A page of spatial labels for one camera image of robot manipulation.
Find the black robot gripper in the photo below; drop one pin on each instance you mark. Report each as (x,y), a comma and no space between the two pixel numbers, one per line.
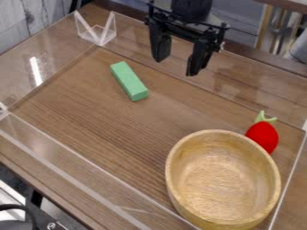
(187,19)

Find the red toy strawberry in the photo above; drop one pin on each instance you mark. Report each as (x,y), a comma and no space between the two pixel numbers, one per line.
(263,133)

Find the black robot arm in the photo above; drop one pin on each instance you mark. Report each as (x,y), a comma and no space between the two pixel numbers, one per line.
(185,19)

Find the green rectangular block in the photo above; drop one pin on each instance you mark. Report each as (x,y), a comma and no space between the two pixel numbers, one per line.
(128,80)

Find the round wooden bowl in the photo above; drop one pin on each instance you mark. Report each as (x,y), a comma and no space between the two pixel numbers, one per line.
(223,180)

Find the clear acrylic tray enclosure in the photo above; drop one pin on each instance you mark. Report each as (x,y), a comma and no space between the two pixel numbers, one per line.
(91,149)

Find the gold metal chair frame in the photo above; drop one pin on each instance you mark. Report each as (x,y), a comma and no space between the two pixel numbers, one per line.
(276,20)

